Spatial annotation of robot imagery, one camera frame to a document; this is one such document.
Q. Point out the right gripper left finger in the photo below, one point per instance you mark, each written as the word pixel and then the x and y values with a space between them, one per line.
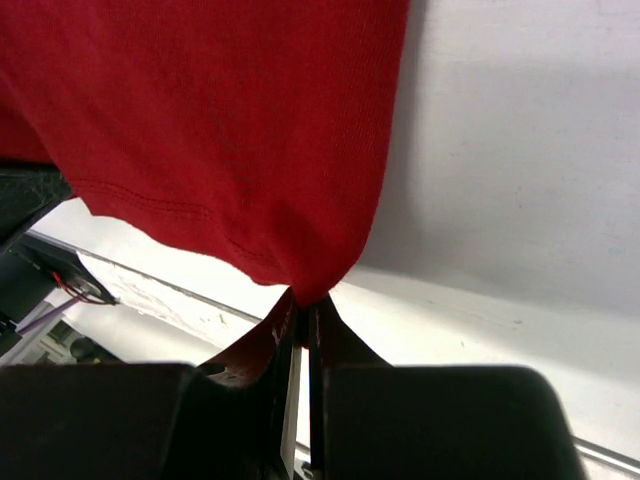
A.
pixel 257 382

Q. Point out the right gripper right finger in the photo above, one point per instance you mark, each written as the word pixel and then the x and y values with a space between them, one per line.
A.
pixel 332 344

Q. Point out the red t shirt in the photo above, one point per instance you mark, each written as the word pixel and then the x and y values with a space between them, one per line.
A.
pixel 256 132

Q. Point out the white front cover board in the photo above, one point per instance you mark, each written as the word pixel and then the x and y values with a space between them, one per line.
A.
pixel 152 321

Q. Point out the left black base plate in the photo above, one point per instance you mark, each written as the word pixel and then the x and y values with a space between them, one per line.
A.
pixel 33 267

